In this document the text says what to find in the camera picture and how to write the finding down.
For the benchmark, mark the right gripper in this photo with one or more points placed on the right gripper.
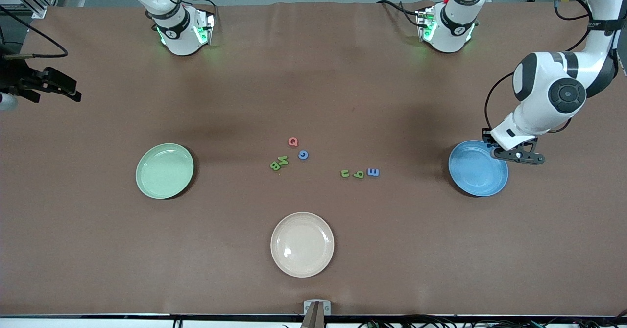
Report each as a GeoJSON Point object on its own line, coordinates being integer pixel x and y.
{"type": "Point", "coordinates": [14, 77]}

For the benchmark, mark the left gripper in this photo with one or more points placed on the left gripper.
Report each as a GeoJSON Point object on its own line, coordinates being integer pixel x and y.
{"type": "Point", "coordinates": [486, 135]}

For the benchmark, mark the blue foam letter m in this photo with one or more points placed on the blue foam letter m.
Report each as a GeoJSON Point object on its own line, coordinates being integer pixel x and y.
{"type": "Point", "coordinates": [373, 172]}

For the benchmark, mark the green foam letter q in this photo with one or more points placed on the green foam letter q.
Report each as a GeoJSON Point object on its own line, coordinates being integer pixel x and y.
{"type": "Point", "coordinates": [359, 175]}

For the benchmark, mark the blue foam letter G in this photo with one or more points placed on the blue foam letter G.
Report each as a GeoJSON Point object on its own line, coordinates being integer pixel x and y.
{"type": "Point", "coordinates": [300, 155]}

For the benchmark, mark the red foam letter Q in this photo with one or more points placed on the red foam letter Q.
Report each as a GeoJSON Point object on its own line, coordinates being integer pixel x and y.
{"type": "Point", "coordinates": [293, 142]}

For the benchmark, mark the green foam letter N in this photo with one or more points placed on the green foam letter N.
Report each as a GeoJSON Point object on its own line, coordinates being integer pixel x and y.
{"type": "Point", "coordinates": [283, 161]}

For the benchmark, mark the green foam letter B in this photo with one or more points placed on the green foam letter B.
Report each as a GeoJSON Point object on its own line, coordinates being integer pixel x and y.
{"type": "Point", "coordinates": [275, 166]}

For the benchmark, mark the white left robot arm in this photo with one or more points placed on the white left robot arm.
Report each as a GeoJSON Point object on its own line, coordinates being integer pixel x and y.
{"type": "Point", "coordinates": [548, 98]}

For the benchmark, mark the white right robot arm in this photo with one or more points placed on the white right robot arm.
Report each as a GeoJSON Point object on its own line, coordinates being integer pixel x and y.
{"type": "Point", "coordinates": [181, 39]}

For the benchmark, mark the blue plate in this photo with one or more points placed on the blue plate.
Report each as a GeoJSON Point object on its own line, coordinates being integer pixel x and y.
{"type": "Point", "coordinates": [477, 174]}

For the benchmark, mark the green plate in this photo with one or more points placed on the green plate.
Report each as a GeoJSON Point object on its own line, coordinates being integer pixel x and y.
{"type": "Point", "coordinates": [164, 171]}

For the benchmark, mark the brown table mat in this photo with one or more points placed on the brown table mat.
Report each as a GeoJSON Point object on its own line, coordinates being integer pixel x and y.
{"type": "Point", "coordinates": [98, 249]}

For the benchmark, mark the beige plate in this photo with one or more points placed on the beige plate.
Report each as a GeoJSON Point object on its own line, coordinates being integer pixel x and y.
{"type": "Point", "coordinates": [302, 245]}

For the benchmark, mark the black table edge trim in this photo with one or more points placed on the black table edge trim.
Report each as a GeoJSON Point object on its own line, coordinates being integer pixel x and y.
{"type": "Point", "coordinates": [147, 315]}

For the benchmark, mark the metal left arm base bracket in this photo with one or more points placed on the metal left arm base bracket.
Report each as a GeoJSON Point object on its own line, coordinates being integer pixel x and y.
{"type": "Point", "coordinates": [423, 24]}

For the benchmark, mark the metal right arm base bracket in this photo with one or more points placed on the metal right arm base bracket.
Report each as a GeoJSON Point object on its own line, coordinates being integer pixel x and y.
{"type": "Point", "coordinates": [205, 27]}

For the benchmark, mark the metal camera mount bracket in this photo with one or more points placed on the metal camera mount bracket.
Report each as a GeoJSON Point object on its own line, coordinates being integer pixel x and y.
{"type": "Point", "coordinates": [317, 311]}

